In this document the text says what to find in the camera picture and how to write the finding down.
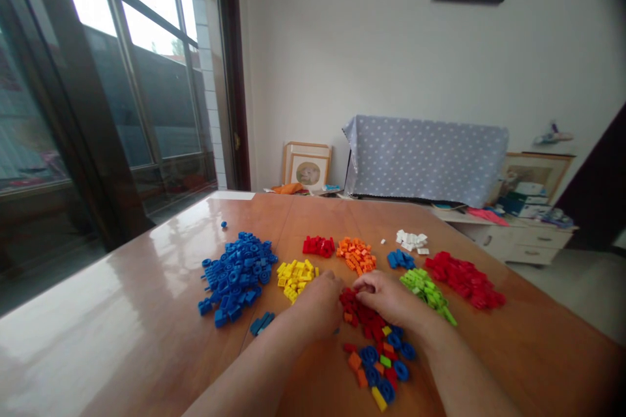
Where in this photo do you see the person's left hand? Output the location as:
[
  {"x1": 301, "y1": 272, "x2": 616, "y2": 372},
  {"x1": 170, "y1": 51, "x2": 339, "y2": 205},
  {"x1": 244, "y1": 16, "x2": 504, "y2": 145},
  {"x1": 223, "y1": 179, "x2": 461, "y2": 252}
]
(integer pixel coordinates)
[{"x1": 286, "y1": 269, "x2": 349, "y2": 343}]

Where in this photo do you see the person's right hand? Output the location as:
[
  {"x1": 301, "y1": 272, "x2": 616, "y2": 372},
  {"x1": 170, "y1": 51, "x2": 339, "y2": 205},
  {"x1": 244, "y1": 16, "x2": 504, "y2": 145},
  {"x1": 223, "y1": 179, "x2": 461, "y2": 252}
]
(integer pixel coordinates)
[{"x1": 353, "y1": 270, "x2": 434, "y2": 336}]

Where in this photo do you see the pile of dark red bricks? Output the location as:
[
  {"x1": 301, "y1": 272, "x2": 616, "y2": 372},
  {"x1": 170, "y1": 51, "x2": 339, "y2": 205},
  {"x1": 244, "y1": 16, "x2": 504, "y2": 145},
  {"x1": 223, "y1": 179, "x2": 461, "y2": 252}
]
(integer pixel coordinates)
[{"x1": 338, "y1": 287, "x2": 392, "y2": 341}]

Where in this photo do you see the pile of orange bricks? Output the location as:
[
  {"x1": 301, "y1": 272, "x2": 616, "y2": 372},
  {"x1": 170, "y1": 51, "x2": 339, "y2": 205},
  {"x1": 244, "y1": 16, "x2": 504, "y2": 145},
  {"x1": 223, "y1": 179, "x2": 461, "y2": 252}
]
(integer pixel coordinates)
[{"x1": 336, "y1": 237, "x2": 378, "y2": 277}]

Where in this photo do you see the pile of yellow bricks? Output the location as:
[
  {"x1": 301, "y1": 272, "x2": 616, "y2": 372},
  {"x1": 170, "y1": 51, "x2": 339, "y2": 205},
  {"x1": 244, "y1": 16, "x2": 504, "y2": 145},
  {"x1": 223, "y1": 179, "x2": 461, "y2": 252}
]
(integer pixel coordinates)
[{"x1": 276, "y1": 259, "x2": 320, "y2": 304}]

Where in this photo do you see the small pile of red bricks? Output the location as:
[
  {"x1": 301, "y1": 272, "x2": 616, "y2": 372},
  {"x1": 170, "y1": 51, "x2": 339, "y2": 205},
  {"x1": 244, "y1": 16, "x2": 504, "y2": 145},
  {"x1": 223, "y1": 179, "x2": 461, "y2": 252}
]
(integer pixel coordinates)
[{"x1": 302, "y1": 235, "x2": 336, "y2": 259}]

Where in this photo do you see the small pile of blue bricks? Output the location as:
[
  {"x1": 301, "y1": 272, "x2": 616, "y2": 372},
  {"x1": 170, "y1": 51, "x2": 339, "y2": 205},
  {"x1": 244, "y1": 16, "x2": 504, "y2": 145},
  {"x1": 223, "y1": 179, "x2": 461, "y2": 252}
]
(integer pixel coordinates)
[{"x1": 387, "y1": 248, "x2": 417, "y2": 270}]

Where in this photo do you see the pile of green bricks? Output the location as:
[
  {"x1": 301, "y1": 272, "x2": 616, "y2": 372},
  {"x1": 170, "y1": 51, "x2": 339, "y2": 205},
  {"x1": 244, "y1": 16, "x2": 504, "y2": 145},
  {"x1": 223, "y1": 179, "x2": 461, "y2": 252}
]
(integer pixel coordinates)
[{"x1": 399, "y1": 268, "x2": 458, "y2": 328}]

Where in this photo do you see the pile of white bricks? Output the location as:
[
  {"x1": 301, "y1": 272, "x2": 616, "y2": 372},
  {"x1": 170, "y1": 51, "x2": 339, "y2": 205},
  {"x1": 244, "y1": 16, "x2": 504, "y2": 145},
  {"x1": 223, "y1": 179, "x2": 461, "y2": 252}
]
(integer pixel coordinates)
[{"x1": 395, "y1": 229, "x2": 430, "y2": 256}]

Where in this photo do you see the mixed pile of coloured bricks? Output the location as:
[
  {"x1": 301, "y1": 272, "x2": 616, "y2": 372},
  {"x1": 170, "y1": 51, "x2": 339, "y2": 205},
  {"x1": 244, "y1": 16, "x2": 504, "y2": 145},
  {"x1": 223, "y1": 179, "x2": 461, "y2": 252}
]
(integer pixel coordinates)
[{"x1": 342, "y1": 324, "x2": 417, "y2": 413}]

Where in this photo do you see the cluster of long blue bricks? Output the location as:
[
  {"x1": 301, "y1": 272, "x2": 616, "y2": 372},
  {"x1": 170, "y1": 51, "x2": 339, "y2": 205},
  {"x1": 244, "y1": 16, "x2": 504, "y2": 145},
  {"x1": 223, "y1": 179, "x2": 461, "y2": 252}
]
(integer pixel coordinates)
[{"x1": 250, "y1": 311, "x2": 276, "y2": 338}]

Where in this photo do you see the large pile of blue bricks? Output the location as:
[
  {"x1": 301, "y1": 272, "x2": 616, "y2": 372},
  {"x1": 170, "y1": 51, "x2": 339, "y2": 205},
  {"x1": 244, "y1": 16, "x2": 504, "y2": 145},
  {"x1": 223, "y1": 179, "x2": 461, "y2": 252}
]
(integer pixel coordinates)
[{"x1": 198, "y1": 231, "x2": 280, "y2": 329}]

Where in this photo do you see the large pile of red bricks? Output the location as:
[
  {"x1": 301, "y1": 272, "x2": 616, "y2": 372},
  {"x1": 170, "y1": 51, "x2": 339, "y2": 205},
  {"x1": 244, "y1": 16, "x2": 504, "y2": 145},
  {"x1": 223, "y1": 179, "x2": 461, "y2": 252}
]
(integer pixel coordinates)
[{"x1": 424, "y1": 250, "x2": 507, "y2": 311}]

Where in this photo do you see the framed round picture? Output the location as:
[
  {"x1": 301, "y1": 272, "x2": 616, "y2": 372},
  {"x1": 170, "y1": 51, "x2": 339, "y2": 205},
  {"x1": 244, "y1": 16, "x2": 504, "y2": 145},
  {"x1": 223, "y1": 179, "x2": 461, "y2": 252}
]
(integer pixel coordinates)
[{"x1": 289, "y1": 152, "x2": 327, "y2": 188}]

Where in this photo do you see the pink flat item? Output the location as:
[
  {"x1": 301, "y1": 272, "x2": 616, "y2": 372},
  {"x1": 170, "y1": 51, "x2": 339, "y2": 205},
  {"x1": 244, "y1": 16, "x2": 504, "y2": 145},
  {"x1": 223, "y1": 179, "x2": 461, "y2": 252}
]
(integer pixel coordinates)
[{"x1": 466, "y1": 207, "x2": 511, "y2": 228}]

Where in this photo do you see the grey dotted cover cloth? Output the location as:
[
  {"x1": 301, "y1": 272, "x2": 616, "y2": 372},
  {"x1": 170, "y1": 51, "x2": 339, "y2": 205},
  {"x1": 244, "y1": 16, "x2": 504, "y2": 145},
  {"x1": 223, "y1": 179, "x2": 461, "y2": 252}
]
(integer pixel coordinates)
[{"x1": 342, "y1": 115, "x2": 510, "y2": 209}]

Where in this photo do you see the white low cabinet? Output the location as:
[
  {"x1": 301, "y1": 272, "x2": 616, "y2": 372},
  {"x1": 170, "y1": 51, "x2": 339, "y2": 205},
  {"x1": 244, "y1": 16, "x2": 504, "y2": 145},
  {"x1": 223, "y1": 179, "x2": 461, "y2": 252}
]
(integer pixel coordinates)
[{"x1": 337, "y1": 192, "x2": 579, "y2": 270}]

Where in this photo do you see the stack of white blue boxes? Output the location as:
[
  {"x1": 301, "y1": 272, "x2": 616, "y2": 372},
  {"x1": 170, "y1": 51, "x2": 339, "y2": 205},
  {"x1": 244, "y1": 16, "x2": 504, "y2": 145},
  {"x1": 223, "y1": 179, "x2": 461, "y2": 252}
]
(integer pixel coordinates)
[{"x1": 498, "y1": 182, "x2": 552, "y2": 219}]

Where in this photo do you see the large wooden framed picture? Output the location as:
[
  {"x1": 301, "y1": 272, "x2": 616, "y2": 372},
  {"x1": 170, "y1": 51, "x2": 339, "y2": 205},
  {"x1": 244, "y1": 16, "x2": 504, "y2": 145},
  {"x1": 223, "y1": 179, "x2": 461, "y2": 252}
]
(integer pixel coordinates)
[{"x1": 498, "y1": 152, "x2": 576, "y2": 206}]

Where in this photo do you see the dark door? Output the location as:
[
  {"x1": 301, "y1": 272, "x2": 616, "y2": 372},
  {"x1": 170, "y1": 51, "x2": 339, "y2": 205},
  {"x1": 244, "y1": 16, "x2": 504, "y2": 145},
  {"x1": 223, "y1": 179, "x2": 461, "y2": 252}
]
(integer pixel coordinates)
[{"x1": 554, "y1": 102, "x2": 626, "y2": 253}]

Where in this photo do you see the dark framed window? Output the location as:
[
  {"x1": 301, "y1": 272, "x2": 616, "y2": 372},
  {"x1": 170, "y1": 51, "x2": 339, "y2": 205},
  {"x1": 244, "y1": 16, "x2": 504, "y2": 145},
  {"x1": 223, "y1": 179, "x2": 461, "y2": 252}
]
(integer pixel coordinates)
[{"x1": 0, "y1": 0, "x2": 251, "y2": 313}]

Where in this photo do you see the light wooden picture frame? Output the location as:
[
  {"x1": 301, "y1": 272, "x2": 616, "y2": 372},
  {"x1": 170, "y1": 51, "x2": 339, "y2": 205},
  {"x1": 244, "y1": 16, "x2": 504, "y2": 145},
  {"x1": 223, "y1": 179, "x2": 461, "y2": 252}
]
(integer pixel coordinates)
[{"x1": 282, "y1": 141, "x2": 333, "y2": 188}]

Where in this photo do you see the white wall-mounted holder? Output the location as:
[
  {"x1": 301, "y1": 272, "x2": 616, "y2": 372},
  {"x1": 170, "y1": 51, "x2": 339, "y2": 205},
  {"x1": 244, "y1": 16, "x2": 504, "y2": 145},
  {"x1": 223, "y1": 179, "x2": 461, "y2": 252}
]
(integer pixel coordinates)
[{"x1": 532, "y1": 119, "x2": 574, "y2": 146}]

